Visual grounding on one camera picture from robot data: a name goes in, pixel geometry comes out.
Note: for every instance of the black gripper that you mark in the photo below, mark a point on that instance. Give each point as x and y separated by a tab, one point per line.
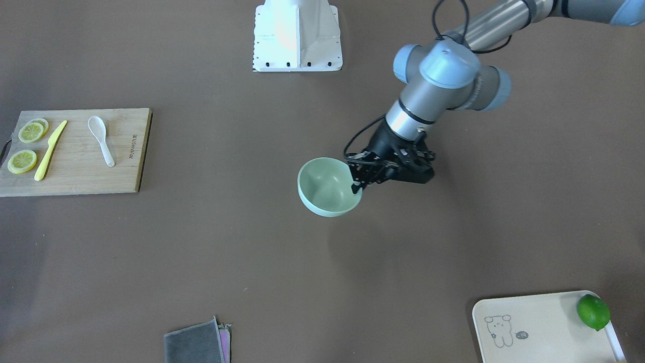
382	141

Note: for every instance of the light green bowl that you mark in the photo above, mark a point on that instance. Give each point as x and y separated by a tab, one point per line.
325	187

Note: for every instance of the white ceramic spoon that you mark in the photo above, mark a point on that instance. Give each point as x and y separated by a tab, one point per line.
98	129

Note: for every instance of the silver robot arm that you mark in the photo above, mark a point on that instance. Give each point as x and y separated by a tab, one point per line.
447	75

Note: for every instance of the grey folded cloth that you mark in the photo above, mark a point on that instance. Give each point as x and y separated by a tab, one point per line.
205	342

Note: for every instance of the cream rabbit tray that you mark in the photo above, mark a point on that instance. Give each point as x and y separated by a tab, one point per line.
541	328

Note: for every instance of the green lime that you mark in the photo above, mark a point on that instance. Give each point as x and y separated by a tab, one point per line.
593	312

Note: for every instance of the bamboo cutting board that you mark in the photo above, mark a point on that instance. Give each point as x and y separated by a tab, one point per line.
77	165

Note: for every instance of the bottom lower lemon slice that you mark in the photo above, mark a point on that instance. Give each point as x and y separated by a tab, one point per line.
41	121

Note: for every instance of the lemon slice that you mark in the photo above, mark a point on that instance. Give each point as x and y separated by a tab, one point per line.
31	132
41	121
22	161

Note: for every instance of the yellow plastic knife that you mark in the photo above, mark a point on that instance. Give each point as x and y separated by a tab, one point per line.
51	145

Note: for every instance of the upper lemon slice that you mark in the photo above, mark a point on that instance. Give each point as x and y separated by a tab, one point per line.
31	132

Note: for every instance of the top lower lemon slice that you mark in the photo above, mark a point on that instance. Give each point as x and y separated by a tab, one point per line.
22	161

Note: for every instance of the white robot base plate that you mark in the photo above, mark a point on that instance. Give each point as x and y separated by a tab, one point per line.
297	36

